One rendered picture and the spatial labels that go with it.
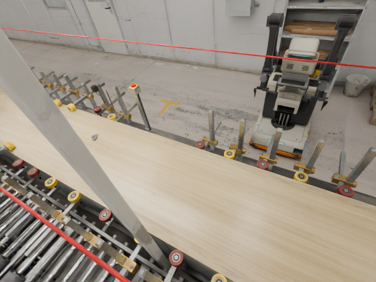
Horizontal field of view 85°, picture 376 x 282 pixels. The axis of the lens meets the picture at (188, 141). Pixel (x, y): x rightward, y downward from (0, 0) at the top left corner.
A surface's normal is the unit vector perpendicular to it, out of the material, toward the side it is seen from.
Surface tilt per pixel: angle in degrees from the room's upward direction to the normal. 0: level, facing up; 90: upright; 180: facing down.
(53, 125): 90
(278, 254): 0
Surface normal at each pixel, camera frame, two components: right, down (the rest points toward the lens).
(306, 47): -0.41, -0.05
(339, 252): -0.12, -0.68
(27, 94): 0.87, 0.28
